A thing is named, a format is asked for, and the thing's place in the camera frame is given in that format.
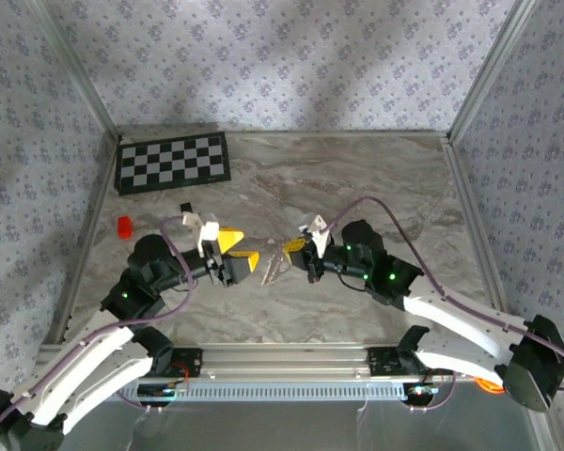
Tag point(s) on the small black block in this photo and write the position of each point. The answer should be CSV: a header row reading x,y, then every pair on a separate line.
x,y
185,206

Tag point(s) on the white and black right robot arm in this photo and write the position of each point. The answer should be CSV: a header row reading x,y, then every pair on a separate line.
x,y
451,310

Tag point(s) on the aluminium frame post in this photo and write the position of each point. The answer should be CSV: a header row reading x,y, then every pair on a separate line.
x,y
77,70
491,66

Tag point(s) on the small red block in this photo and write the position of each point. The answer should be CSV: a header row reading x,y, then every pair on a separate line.
x,y
125,228

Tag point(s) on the orange curved plastic piece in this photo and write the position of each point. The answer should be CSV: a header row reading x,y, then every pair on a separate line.
x,y
486,386

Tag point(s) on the aluminium table edge rail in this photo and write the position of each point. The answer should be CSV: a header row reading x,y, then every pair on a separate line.
x,y
87,235
474,235

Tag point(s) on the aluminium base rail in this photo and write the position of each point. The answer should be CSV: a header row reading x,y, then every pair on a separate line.
x,y
282,359

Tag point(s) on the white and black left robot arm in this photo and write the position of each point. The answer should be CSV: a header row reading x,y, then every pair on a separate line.
x,y
75,376

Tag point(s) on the black and grey chessboard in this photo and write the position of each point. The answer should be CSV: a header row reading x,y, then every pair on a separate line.
x,y
174,162

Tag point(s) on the small circuit board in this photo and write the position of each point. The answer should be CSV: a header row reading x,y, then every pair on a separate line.
x,y
422,391
162,391

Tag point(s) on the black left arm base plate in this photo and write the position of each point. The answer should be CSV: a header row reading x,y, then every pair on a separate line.
x,y
188,362

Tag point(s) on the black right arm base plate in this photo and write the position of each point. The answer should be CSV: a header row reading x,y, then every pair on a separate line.
x,y
383,362

